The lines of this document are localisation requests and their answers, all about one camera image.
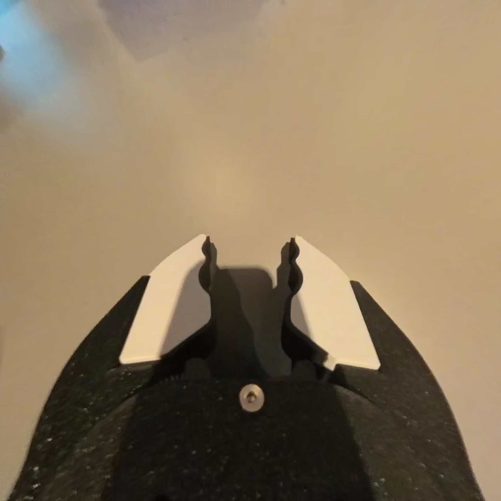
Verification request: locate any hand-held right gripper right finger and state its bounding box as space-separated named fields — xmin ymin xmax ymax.
xmin=280 ymin=234 xmax=382 ymax=372

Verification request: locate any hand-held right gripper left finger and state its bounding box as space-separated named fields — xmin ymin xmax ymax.
xmin=118 ymin=234 xmax=218 ymax=366

